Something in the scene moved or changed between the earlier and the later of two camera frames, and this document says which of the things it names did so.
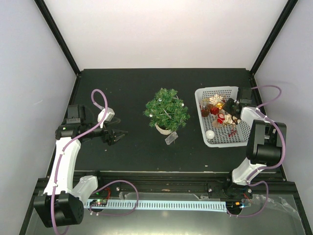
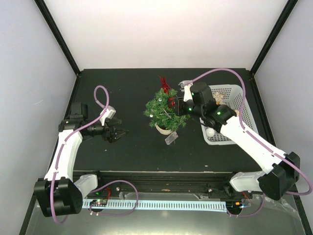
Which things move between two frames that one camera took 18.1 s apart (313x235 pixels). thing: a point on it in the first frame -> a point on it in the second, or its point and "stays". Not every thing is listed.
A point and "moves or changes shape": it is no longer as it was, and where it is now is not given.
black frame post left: (57, 34) stays
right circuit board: (234, 204) stays
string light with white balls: (173, 135) stays
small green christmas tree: (167, 111) stays
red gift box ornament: (214, 110) moves or changes shape
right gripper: (226, 106) -> (178, 109)
